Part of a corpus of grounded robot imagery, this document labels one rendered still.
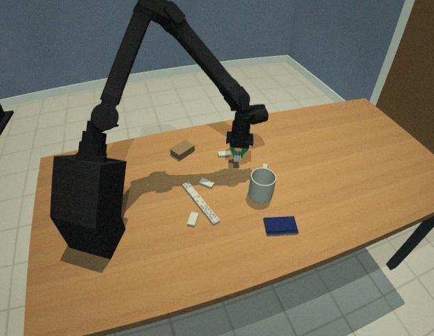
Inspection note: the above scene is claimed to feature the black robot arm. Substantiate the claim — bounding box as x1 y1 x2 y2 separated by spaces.
76 0 268 162

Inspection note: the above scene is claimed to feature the white domino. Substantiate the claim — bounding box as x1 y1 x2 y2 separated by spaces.
183 182 195 195
187 212 199 227
190 191 203 203
197 200 211 215
205 210 220 225

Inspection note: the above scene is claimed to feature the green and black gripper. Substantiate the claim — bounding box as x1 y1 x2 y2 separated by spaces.
226 126 253 158

